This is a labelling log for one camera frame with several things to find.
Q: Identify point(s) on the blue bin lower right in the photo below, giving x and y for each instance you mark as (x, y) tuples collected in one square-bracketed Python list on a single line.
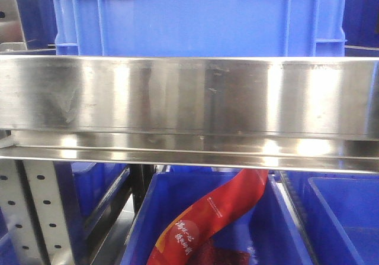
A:
[(338, 213)]

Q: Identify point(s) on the blue bin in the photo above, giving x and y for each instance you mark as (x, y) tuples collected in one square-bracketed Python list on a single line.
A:
[(95, 194), (266, 234), (338, 213)]

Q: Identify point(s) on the light blue plastic crate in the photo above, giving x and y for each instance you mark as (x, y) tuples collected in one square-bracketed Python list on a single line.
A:
[(200, 28)]

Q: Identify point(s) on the blue bin lower left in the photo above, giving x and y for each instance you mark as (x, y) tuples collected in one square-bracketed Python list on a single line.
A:
[(95, 194)]

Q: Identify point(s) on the blue bin lower middle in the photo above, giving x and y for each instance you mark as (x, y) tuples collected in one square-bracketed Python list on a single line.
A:
[(266, 234)]

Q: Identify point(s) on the red printed snack bag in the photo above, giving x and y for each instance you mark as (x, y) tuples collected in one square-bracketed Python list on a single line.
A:
[(193, 227)]

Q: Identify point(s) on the stainless steel shelf rail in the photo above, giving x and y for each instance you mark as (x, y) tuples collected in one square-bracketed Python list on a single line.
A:
[(284, 113)]

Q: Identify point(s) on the perforated metal shelf upright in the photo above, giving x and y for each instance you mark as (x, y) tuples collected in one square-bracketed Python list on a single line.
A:
[(33, 211)]

